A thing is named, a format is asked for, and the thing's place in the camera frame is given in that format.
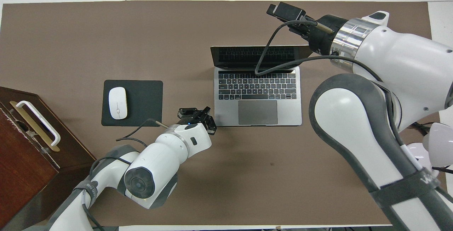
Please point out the dark wooden box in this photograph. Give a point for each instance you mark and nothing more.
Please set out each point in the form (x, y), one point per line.
(24, 167)

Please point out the white computer mouse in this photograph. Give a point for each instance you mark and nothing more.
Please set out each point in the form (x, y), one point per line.
(118, 103)

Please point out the grey Apple laptop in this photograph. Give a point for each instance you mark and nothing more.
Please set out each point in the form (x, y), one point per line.
(258, 112)

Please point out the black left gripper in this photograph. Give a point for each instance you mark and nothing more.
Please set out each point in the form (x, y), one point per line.
(193, 119)

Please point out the white desk lamp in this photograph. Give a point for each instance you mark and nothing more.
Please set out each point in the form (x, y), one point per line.
(440, 139)

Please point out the brown table mat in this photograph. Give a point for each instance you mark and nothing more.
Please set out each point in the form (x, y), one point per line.
(70, 29)

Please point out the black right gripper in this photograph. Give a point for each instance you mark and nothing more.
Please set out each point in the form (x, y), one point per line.
(320, 34)

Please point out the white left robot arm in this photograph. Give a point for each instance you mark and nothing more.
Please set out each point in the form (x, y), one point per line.
(159, 160)

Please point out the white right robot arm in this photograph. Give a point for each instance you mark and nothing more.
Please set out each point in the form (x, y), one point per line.
(389, 117)

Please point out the black mouse pad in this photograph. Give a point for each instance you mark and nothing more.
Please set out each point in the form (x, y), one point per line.
(145, 100)

